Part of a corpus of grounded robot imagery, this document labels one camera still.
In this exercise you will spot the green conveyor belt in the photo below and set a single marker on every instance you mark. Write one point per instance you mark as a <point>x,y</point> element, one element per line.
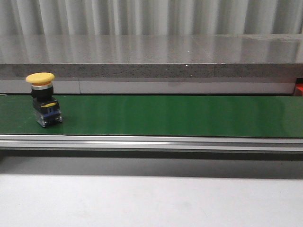
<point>228,116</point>

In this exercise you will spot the grey stone counter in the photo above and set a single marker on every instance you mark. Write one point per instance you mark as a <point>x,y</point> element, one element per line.
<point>154,64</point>

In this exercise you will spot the red object behind belt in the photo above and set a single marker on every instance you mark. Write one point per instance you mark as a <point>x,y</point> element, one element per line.
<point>298,91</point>

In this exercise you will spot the white curtain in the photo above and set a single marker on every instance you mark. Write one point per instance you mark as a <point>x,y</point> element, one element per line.
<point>150,17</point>

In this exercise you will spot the aluminium conveyor frame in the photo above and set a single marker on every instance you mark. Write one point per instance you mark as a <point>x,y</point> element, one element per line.
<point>153,147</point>

